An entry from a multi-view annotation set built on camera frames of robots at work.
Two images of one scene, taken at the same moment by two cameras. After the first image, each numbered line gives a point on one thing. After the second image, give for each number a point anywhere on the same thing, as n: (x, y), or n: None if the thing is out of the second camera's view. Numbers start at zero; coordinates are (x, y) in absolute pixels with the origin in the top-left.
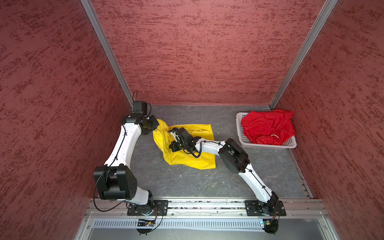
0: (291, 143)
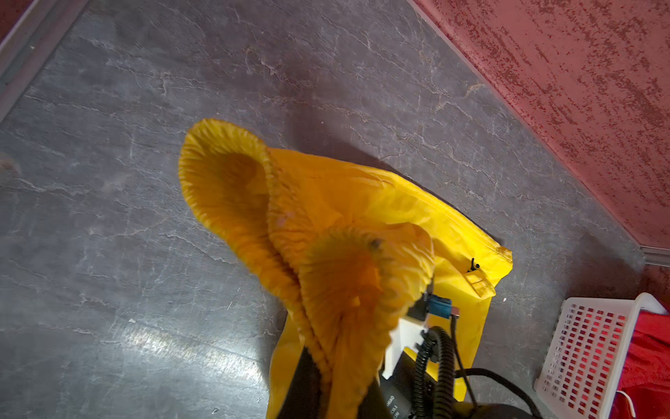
0: (584, 360)
